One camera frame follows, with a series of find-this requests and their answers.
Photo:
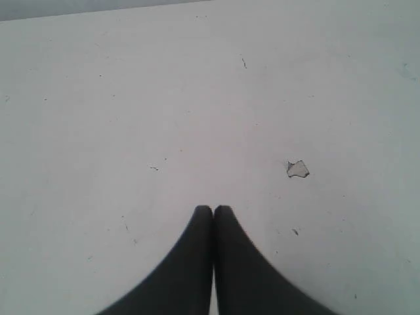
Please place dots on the small white paper scrap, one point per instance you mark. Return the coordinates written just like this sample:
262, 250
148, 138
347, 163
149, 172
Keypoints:
297, 169

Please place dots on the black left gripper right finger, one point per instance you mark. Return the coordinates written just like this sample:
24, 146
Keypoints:
246, 283

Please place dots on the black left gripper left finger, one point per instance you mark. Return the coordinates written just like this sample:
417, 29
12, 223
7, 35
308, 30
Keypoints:
181, 283

